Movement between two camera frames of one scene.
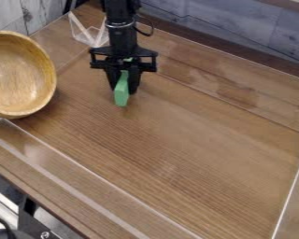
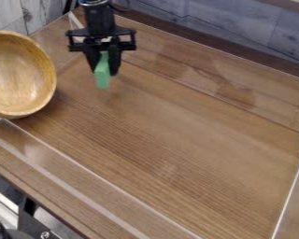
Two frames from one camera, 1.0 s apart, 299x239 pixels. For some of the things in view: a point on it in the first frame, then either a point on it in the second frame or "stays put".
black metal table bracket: x=28 y=222 stays put
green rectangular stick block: x=121 y=92 -> x=103 y=71
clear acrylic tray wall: x=202 y=161 stays put
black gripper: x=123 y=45 -> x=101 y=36
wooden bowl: x=22 y=75 stays put
